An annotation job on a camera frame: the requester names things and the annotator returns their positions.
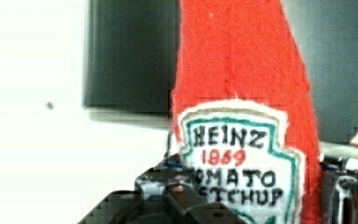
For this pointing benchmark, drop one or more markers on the red felt ketchup bottle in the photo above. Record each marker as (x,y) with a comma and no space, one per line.
(242,112)

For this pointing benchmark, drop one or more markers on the silver toaster oven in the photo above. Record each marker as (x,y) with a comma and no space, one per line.
(146,61)

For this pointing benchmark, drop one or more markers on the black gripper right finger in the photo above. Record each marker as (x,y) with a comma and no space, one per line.
(340,190)

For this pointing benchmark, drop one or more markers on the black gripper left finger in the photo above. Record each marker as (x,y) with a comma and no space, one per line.
(163,194)

